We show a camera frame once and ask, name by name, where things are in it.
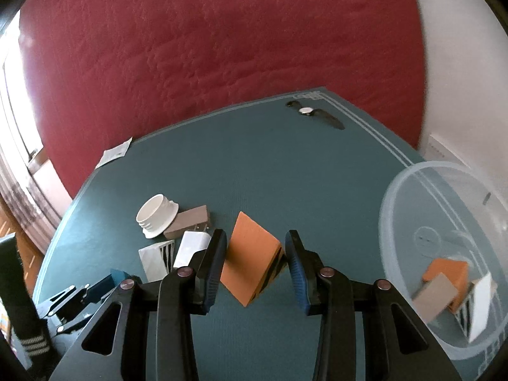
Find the brown rectangular block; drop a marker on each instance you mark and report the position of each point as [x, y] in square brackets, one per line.
[186, 220]

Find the black wristwatch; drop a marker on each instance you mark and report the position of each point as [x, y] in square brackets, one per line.
[306, 110]

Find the small orange wedge block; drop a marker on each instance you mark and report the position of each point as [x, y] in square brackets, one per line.
[448, 276]

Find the large orange striped wedge block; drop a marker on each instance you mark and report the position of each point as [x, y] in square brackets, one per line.
[248, 258]

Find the white striped wedge block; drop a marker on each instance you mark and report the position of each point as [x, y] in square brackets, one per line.
[482, 305]
[151, 260]

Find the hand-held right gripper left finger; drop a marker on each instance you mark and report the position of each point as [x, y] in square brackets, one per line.
[212, 270]

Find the bright window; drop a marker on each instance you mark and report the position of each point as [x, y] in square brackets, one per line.
[16, 95]

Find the black striped cloth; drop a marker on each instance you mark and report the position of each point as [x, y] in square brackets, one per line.
[20, 297]

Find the patterned curtain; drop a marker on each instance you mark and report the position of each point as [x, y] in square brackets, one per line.
[31, 206]

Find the white paper slip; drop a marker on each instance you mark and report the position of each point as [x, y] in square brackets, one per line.
[115, 153]

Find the white plug charger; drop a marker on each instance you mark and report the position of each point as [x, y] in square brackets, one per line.
[190, 248]

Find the beige wedge block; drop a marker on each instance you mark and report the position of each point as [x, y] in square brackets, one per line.
[432, 297]

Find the white round threaded fitting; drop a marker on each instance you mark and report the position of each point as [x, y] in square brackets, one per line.
[154, 216]

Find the red quilted mattress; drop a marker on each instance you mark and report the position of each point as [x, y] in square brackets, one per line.
[198, 67]

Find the clear plastic bowl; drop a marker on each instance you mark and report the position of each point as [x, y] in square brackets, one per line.
[405, 214]

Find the blue wedge block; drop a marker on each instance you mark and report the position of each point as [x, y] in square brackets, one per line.
[121, 274]

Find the teal table mat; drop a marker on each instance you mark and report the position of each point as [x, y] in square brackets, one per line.
[278, 166]

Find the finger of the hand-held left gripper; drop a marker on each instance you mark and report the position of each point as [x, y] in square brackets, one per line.
[101, 287]
[77, 322]

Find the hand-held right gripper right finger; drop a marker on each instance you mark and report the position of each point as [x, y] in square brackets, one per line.
[297, 274]

